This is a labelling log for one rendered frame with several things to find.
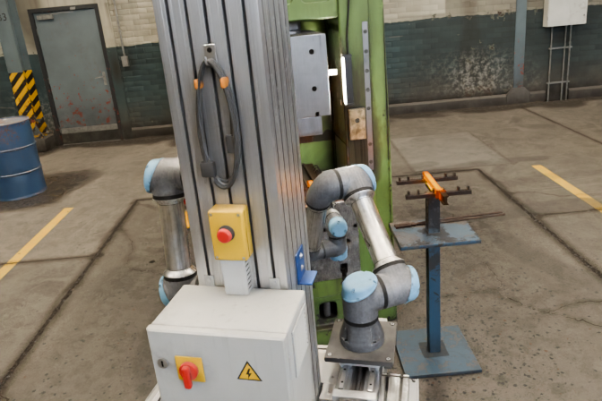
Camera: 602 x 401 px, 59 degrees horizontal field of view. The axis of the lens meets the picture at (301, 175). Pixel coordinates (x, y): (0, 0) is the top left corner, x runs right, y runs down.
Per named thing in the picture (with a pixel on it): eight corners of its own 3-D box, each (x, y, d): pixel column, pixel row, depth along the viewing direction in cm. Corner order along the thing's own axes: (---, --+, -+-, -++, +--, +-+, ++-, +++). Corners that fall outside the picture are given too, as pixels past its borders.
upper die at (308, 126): (322, 134, 269) (321, 115, 266) (284, 139, 266) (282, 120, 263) (308, 117, 308) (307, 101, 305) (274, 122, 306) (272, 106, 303)
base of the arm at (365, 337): (382, 354, 171) (381, 328, 168) (336, 351, 175) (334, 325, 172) (386, 327, 185) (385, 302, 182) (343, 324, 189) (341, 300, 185)
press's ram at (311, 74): (348, 113, 267) (342, 31, 255) (271, 122, 263) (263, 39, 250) (330, 99, 307) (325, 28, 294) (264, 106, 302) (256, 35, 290)
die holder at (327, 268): (361, 275, 290) (356, 199, 276) (293, 285, 285) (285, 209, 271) (338, 234, 343) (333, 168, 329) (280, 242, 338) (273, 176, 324)
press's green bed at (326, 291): (365, 346, 305) (360, 275, 290) (301, 357, 301) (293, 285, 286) (342, 296, 357) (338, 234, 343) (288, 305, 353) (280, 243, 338)
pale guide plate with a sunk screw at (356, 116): (366, 138, 286) (365, 107, 281) (350, 140, 285) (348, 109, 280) (365, 137, 288) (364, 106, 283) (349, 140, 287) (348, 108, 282)
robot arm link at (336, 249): (320, 258, 228) (317, 234, 225) (343, 252, 231) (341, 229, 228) (326, 265, 221) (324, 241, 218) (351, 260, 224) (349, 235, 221)
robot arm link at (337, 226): (331, 241, 218) (329, 221, 215) (325, 231, 228) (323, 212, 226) (349, 238, 219) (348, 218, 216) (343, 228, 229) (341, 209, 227)
